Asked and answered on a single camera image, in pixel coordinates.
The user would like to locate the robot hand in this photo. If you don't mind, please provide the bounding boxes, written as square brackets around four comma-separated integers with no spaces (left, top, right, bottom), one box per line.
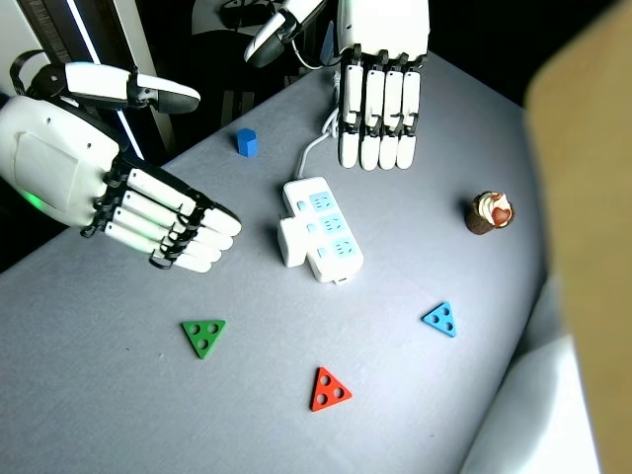
[244,0,430,173]
[0,48,243,274]

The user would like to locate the white power strip blue sockets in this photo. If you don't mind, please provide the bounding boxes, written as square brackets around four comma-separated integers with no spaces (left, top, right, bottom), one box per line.
[281,176,365,286]

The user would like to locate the white plug-in charger adapter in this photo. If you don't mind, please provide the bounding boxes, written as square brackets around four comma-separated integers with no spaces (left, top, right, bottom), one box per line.
[276,211,310,269]

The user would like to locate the white upright panel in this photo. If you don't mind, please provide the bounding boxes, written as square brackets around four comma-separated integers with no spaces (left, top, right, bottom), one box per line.
[112,0,178,155]

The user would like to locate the blue hexagonal block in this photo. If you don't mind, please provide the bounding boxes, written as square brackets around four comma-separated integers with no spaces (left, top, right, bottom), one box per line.
[235,127,260,158]

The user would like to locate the toy chocolate cupcake with cream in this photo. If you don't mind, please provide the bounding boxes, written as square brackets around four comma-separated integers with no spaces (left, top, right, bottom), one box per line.
[464,191,515,236]

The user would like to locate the green triangle block three holes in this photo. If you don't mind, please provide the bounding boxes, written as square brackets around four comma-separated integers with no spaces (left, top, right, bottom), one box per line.
[180,319,227,360]

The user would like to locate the brown board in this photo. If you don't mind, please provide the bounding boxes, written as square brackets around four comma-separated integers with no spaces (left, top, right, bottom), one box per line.
[523,0,632,474]

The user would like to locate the blue triangle block three holes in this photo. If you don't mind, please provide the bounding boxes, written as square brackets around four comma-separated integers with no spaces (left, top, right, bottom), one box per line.
[421,301,458,339]

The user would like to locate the grey table cloth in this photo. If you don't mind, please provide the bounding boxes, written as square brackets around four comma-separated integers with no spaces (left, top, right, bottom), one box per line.
[0,48,559,474]

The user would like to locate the red triangle block three holes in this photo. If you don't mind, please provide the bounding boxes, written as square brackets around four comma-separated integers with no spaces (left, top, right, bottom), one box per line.
[309,366,354,413]

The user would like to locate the white backdrop sheet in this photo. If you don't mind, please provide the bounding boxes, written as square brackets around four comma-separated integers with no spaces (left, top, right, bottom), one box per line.
[458,276,606,474]

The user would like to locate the white power strip cable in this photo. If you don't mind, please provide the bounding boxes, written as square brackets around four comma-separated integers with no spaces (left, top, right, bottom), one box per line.
[294,68,343,180]

